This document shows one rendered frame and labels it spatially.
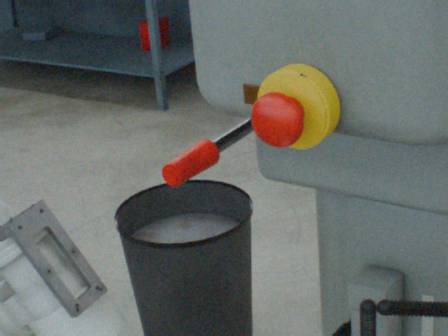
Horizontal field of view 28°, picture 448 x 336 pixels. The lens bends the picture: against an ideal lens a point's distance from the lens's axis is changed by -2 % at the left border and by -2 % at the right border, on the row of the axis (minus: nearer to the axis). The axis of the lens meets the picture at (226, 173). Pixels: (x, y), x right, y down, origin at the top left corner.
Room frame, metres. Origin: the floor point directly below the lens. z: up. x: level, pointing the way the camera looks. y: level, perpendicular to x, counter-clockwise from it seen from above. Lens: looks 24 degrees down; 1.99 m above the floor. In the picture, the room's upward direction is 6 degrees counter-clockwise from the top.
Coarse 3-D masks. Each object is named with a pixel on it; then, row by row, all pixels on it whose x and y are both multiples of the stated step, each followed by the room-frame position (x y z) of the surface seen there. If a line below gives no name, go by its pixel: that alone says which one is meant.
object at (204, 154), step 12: (228, 132) 0.71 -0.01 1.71; (240, 132) 0.71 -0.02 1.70; (204, 144) 0.67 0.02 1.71; (216, 144) 0.69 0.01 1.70; (228, 144) 0.70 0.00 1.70; (180, 156) 0.66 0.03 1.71; (192, 156) 0.66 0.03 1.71; (204, 156) 0.66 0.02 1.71; (216, 156) 0.67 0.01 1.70; (168, 168) 0.64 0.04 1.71; (180, 168) 0.64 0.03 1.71; (192, 168) 0.65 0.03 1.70; (204, 168) 0.66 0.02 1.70; (168, 180) 0.64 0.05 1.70; (180, 180) 0.64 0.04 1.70
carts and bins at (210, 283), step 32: (160, 192) 2.95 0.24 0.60; (192, 192) 2.97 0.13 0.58; (224, 192) 2.92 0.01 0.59; (128, 224) 2.84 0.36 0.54; (160, 224) 2.89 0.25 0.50; (192, 224) 2.87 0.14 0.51; (224, 224) 2.84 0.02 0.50; (128, 256) 2.64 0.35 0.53; (160, 256) 2.53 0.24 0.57; (192, 256) 2.52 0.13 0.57; (224, 256) 2.56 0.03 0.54; (160, 288) 2.55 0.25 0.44; (192, 288) 2.53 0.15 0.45; (224, 288) 2.56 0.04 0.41; (160, 320) 2.57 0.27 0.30; (192, 320) 2.53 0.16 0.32; (224, 320) 2.56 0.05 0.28
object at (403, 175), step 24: (264, 144) 0.76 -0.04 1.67; (336, 144) 0.71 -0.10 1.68; (360, 144) 0.70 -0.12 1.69; (384, 144) 0.68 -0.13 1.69; (264, 168) 0.76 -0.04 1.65; (288, 168) 0.74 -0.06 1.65; (312, 168) 0.73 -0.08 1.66; (336, 168) 0.71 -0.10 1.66; (360, 168) 0.70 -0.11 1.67; (384, 168) 0.68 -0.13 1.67; (408, 168) 0.67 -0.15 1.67; (432, 168) 0.66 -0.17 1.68; (336, 192) 0.72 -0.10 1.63; (360, 192) 0.70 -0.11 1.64; (384, 192) 0.68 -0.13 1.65; (408, 192) 0.67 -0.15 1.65; (432, 192) 0.66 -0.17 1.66
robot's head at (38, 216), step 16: (32, 208) 0.60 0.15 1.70; (48, 208) 0.61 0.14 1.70; (16, 224) 0.59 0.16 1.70; (32, 224) 0.59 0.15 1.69; (48, 224) 0.60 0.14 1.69; (0, 240) 0.60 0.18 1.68; (16, 240) 0.58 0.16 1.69; (32, 240) 0.59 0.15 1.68; (64, 240) 0.60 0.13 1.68; (0, 256) 0.59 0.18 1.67; (32, 256) 0.58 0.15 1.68; (80, 256) 0.60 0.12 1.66; (48, 272) 0.58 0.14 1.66; (80, 272) 0.59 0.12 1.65; (64, 288) 0.57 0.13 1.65; (96, 288) 0.59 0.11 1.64; (64, 304) 0.57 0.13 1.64; (80, 304) 0.57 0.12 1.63
